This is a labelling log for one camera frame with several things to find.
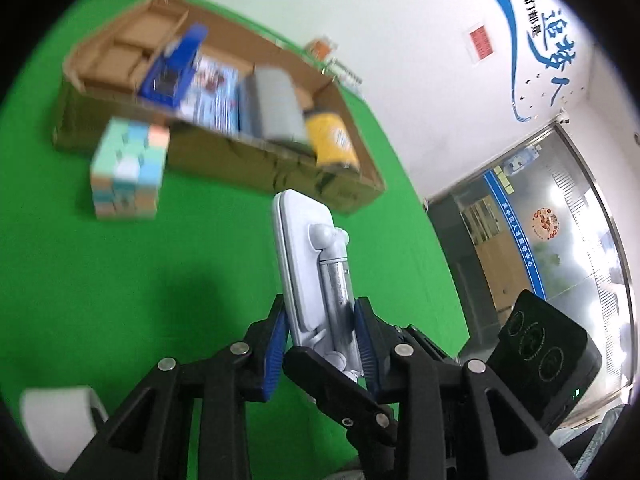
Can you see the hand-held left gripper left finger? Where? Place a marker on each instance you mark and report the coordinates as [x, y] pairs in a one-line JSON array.
[[272, 355]]

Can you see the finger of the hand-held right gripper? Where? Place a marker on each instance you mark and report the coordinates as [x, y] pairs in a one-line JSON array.
[[340, 390], [425, 342]]

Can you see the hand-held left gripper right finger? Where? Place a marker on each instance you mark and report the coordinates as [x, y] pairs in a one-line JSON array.
[[367, 350]]

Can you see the white folding phone stand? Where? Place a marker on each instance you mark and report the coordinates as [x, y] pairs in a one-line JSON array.
[[300, 260]]

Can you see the cardboard box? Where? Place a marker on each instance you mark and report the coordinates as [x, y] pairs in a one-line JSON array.
[[240, 155]]

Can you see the yellow jar with black lid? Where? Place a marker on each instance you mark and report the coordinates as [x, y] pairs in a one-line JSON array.
[[330, 135]]

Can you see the grey box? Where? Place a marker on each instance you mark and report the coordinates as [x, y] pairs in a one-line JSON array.
[[275, 105]]

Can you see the blue printed packet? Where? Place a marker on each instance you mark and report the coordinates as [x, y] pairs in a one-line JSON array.
[[215, 95]]

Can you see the blue stapler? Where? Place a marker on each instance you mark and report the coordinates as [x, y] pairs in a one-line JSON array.
[[170, 75]]

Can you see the person's grey clothing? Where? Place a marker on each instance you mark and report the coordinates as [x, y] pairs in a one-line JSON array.
[[605, 442]]

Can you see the glass door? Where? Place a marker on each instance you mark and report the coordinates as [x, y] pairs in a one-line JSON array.
[[560, 220]]

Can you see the green tablecloth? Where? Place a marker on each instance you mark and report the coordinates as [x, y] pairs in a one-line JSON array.
[[75, 285]]

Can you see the white paper roll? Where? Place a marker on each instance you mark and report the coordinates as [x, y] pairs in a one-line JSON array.
[[55, 420]]

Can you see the pastel block cube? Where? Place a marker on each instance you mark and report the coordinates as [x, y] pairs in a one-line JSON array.
[[130, 170]]

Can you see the white printed carton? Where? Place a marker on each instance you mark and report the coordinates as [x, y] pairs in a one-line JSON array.
[[345, 74]]

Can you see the orange jar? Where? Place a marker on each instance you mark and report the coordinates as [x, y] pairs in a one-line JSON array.
[[321, 49]]

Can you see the red wall sign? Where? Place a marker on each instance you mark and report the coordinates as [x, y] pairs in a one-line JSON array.
[[481, 42]]

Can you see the blue wall decal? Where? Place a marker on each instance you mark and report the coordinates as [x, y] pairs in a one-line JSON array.
[[510, 20]]

